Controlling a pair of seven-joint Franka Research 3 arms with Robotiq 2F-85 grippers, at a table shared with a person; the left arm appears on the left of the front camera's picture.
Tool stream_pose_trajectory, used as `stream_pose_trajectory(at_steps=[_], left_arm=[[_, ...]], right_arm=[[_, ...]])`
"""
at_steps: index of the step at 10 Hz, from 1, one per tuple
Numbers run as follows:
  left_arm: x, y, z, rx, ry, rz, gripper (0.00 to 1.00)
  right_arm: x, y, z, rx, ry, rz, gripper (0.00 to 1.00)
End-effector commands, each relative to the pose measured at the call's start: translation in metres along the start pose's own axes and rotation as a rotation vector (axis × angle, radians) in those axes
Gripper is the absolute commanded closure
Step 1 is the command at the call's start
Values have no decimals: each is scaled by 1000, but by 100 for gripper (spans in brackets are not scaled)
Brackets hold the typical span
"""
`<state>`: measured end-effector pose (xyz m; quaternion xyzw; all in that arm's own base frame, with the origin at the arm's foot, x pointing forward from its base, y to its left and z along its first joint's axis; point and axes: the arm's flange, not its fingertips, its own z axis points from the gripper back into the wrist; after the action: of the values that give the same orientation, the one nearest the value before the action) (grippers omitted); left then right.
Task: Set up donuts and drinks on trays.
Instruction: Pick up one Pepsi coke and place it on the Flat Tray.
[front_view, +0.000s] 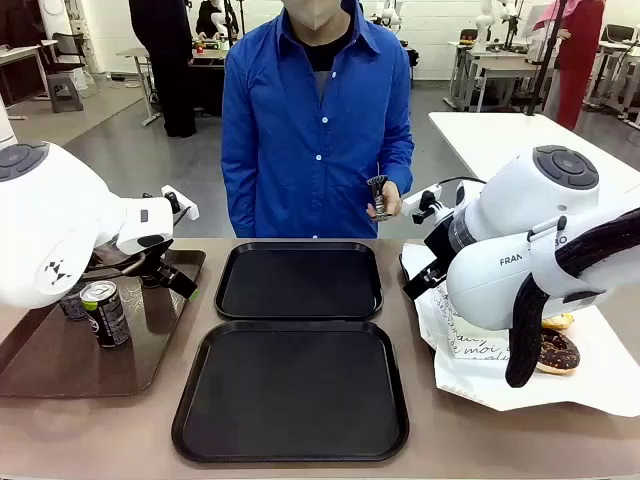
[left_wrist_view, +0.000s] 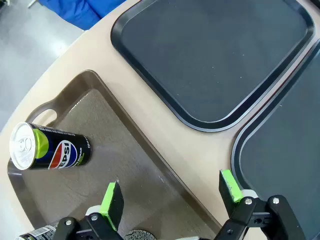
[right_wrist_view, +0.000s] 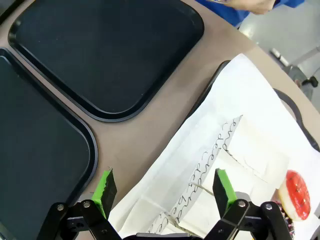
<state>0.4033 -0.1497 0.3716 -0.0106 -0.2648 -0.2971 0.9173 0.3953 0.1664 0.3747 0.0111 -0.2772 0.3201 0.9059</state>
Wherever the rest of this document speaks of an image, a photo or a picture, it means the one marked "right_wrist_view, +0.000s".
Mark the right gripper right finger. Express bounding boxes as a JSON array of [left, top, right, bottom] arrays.
[[203, 168, 293, 240]]

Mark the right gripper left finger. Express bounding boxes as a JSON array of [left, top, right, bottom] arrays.
[[36, 167, 123, 240]]

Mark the pink sprinkled chocolate donut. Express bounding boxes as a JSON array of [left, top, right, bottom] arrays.
[[271, 199, 296, 237]]

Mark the red iced donut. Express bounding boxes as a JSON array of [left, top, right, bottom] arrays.
[[277, 169, 312, 222]]

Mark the person's left hand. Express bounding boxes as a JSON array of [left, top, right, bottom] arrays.
[[226, 0, 278, 15]]

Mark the white script-print paper box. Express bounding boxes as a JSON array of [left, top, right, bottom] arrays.
[[221, 114, 291, 189]]

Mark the large black serving tray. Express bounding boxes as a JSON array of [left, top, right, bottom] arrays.
[[0, 47, 99, 240]]

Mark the white paper sheet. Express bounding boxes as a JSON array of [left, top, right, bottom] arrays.
[[108, 52, 320, 240]]

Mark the black tray under paper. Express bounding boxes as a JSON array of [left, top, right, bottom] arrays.
[[186, 59, 320, 152]]

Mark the small black serving tray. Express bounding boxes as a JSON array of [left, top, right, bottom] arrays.
[[7, 0, 205, 123]]

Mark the black table foot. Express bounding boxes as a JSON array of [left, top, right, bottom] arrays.
[[301, 76, 320, 88]]

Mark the person's blue shirt torso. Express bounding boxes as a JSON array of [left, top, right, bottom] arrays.
[[194, 0, 306, 28]]

